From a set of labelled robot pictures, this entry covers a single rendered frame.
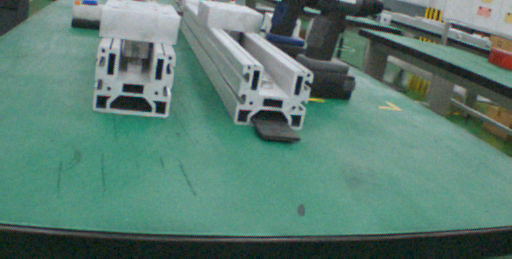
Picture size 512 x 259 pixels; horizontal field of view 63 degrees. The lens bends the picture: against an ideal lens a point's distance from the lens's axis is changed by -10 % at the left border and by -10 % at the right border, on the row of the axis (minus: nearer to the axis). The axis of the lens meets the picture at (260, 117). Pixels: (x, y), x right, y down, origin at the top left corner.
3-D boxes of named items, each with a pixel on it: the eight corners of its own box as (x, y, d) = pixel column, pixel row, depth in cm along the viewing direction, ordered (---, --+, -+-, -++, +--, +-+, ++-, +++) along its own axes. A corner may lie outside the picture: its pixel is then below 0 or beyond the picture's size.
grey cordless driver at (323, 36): (277, 84, 91) (299, -27, 85) (360, 92, 99) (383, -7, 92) (292, 95, 84) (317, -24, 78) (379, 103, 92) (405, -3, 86)
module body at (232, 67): (181, 31, 136) (185, 3, 133) (213, 35, 139) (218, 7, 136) (233, 124, 63) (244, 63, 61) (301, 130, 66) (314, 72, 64)
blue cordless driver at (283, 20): (251, 54, 118) (267, -30, 111) (324, 66, 122) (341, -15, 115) (255, 61, 111) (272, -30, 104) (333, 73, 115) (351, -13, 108)
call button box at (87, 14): (74, 23, 119) (77, 0, 118) (108, 26, 122) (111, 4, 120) (70, 27, 112) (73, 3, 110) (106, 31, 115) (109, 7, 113)
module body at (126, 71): (118, 23, 130) (122, -6, 128) (151, 27, 133) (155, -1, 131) (92, 110, 57) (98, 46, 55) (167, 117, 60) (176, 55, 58)
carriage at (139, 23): (104, 36, 77) (109, -3, 75) (166, 43, 80) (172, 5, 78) (96, 55, 62) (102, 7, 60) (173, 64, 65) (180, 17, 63)
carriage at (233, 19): (195, 28, 105) (199, -1, 103) (240, 34, 108) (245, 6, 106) (204, 40, 90) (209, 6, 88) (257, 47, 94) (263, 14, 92)
